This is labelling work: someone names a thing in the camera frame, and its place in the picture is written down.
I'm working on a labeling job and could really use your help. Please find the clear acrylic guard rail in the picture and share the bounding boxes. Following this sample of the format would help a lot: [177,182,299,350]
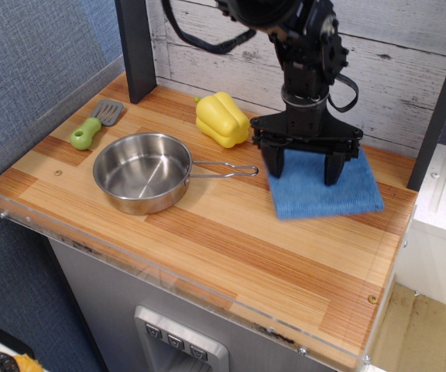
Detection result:
[0,53,418,372]

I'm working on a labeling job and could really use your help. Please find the dark grey left post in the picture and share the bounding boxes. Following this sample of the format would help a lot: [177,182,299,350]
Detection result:
[115,0,157,104]

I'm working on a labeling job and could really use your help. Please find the green handled grey spatula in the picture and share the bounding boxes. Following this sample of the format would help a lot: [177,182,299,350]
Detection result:
[70,99,123,150]

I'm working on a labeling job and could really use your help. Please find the dark grey right post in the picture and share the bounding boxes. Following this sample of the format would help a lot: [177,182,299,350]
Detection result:
[407,77,446,191]

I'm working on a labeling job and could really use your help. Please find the blue microfiber cloth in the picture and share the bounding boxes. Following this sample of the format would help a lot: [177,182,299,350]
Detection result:
[268,150,384,220]

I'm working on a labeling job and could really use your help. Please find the dark grey post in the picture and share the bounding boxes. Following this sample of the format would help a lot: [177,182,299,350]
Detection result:
[115,0,157,104]
[407,77,446,191]

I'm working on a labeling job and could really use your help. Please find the stainless steel pan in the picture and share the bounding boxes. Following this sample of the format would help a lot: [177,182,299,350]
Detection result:
[92,133,259,215]

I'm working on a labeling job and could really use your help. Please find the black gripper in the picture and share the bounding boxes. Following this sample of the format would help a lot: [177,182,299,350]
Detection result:
[251,99,363,186]

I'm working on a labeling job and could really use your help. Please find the grey cabinet with button panel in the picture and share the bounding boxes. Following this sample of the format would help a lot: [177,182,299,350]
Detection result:
[50,240,329,371]

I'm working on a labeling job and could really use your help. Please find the yellow toy bell pepper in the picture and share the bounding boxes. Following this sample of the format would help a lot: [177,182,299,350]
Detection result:
[196,91,250,148]

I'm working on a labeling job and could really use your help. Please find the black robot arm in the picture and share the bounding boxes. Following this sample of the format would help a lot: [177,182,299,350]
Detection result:
[217,1,363,185]

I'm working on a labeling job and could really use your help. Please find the yellow object bottom left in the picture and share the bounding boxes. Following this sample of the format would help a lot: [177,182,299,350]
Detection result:
[14,354,44,372]

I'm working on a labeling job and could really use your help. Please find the black cable loop on wrist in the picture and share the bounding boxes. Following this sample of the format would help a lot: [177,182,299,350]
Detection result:
[326,74,360,114]

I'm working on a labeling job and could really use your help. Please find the white ridged side appliance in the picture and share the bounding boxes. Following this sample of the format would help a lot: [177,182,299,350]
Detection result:
[395,144,446,305]

